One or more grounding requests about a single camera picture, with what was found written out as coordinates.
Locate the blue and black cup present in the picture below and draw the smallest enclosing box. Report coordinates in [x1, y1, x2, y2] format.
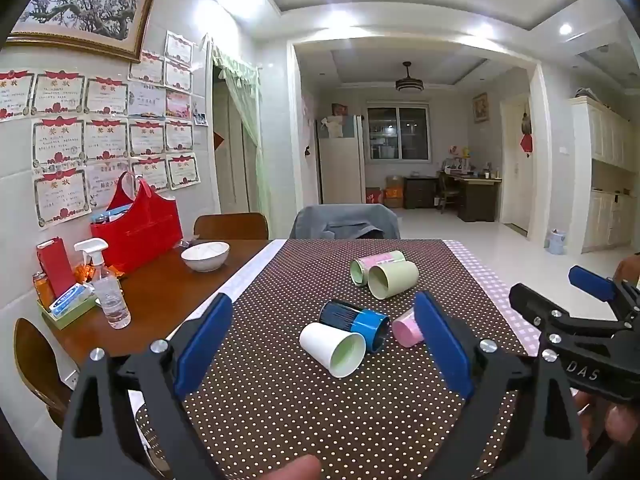
[319, 300, 390, 356]

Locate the red box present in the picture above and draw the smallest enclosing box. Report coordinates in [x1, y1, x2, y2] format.
[36, 237, 76, 299]

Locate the white paper cup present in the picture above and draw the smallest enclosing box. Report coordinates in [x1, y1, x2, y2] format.
[299, 322, 368, 380]

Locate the orange can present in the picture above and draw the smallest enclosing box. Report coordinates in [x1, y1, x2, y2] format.
[32, 272, 55, 309]

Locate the light green cup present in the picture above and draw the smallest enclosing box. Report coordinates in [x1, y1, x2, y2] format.
[368, 260, 420, 301]

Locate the pink and green cup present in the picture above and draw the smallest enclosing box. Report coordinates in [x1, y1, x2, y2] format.
[349, 250, 406, 287]

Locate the brown polka dot tablecloth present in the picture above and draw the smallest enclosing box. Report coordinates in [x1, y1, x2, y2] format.
[135, 238, 546, 480]

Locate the chair with grey jacket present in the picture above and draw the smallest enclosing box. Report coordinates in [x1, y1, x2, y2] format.
[289, 203, 402, 241]

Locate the window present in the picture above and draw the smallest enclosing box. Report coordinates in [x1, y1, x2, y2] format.
[366, 104, 432, 163]

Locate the person's left hand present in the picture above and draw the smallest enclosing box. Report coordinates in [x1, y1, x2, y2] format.
[260, 454, 322, 480]

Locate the cardboard box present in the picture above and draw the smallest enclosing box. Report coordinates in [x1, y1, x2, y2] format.
[383, 175, 405, 209]

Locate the pink checkered cloth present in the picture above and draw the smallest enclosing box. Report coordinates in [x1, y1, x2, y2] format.
[442, 238, 538, 356]

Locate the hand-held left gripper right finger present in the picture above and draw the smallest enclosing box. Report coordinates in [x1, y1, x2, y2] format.
[412, 290, 587, 480]

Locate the white door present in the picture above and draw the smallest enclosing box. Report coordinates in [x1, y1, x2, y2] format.
[499, 96, 534, 238]

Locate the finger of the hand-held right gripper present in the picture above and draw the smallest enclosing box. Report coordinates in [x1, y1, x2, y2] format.
[509, 283, 571, 342]
[568, 265, 640, 322]

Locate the dark low cabinet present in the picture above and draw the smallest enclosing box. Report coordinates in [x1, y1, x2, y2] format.
[403, 175, 442, 210]

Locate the blue and white tissue packet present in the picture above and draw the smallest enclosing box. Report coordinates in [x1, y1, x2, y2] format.
[50, 282, 97, 319]

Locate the white tall cabinet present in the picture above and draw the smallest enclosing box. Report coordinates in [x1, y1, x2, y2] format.
[569, 94, 640, 255]

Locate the clear spray bottle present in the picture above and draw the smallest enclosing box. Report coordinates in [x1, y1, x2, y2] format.
[73, 238, 132, 330]

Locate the person's right hand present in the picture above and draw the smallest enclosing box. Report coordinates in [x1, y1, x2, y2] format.
[570, 389, 640, 462]

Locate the green lace curtain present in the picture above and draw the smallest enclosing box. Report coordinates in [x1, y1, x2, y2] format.
[211, 42, 272, 217]

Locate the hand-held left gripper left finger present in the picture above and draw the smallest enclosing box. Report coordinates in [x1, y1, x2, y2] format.
[57, 292, 236, 480]

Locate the dark wooden desk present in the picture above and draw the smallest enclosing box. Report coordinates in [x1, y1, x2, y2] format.
[438, 169, 503, 224]

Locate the wooden chair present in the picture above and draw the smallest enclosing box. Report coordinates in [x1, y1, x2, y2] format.
[193, 212, 270, 241]
[13, 317, 77, 429]

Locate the red tote bag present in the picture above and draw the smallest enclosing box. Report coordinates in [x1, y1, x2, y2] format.
[89, 171, 184, 276]

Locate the ceiling fan lamp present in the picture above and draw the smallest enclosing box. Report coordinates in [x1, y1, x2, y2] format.
[394, 61, 425, 94]

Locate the white refrigerator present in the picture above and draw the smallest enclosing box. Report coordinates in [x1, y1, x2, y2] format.
[316, 114, 367, 206]

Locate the red hanging door ornament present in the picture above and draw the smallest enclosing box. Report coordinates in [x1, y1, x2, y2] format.
[519, 111, 534, 159]

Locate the framed blossom painting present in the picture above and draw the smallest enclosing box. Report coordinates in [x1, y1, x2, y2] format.
[4, 0, 159, 64]

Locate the white bowl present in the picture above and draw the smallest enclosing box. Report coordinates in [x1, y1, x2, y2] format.
[180, 241, 231, 273]

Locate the green tray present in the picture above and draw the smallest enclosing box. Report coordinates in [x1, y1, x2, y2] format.
[37, 294, 102, 331]

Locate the wall of award certificates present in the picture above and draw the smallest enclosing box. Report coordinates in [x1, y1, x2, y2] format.
[0, 30, 210, 231]

